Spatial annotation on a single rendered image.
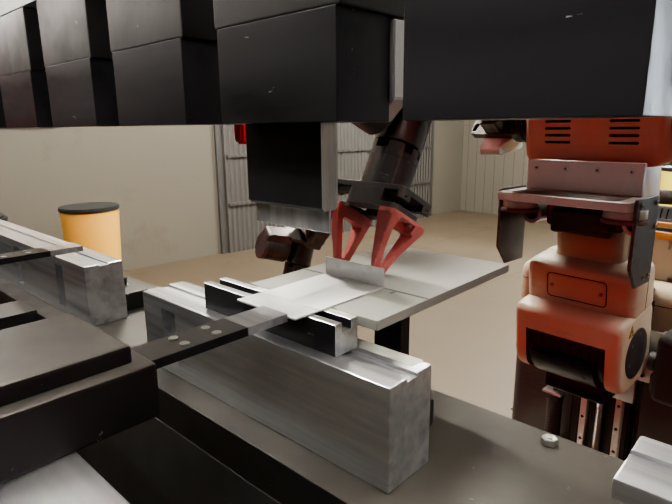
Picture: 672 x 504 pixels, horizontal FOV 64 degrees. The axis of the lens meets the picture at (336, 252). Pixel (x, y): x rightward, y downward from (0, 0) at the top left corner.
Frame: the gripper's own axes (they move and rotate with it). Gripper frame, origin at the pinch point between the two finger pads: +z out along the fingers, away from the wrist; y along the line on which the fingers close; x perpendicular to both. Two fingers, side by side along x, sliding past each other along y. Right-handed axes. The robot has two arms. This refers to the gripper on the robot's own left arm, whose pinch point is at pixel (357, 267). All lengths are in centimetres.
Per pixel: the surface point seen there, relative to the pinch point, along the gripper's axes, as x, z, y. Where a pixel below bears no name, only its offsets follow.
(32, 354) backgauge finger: -31.8, 14.2, 4.1
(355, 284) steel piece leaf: -1.6, 2.1, 1.8
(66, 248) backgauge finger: -14.4, 9.1, -40.0
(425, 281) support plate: 4.3, -0.8, 6.4
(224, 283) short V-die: -8.4, 6.5, -11.0
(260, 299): -10.6, 6.8, -1.8
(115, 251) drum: 137, 12, -333
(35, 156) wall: 84, -35, -396
